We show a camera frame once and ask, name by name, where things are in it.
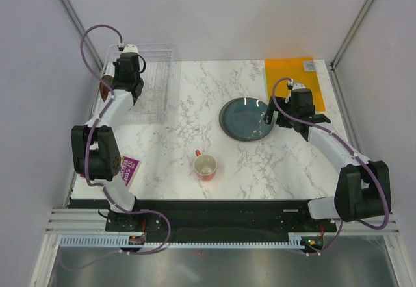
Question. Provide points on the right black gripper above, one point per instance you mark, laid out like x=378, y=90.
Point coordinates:
x=269, y=114

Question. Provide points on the teal glazed plate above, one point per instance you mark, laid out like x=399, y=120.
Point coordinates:
x=243, y=118

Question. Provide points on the grey-green plate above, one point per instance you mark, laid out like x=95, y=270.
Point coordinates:
x=224, y=121

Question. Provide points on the red floral plate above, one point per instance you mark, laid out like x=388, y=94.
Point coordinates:
x=103, y=86

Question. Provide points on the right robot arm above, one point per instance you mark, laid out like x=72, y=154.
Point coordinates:
x=363, y=186

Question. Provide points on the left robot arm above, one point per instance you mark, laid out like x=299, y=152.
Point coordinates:
x=95, y=151

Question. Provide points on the orange cutting board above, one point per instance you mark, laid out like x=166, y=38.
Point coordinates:
x=302, y=70

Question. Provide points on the orange mug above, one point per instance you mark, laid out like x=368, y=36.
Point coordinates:
x=205, y=166

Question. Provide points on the purple treehouse book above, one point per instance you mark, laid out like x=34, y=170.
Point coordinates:
x=128, y=169

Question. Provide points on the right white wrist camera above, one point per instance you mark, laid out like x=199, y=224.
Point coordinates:
x=294, y=85

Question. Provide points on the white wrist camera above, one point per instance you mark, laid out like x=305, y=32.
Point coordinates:
x=294, y=85
x=127, y=48

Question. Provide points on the white wire dish rack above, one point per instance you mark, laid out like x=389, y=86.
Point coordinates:
x=160, y=66

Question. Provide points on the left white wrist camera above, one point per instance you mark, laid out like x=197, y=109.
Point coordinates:
x=127, y=48

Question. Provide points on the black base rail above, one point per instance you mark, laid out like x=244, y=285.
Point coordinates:
x=167, y=217

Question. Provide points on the white cable duct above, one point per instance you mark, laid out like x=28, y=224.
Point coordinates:
x=291, y=240

